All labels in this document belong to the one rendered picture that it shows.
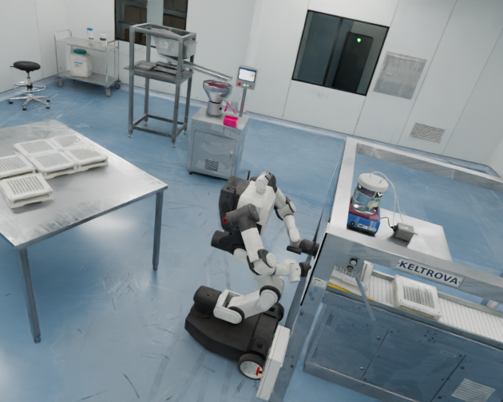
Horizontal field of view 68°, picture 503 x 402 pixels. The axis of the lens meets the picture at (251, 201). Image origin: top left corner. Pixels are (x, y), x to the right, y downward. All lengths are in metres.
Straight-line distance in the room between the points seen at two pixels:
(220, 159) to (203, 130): 0.41
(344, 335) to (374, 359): 0.26
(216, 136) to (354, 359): 2.93
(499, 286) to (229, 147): 3.64
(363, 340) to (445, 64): 5.64
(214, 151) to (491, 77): 5.01
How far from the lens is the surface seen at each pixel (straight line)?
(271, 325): 2.85
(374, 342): 2.60
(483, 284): 1.36
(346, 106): 7.25
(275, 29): 7.03
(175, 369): 2.77
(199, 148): 4.66
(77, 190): 2.80
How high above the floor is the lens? 2.30
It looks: 31 degrees down
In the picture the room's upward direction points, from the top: 12 degrees clockwise
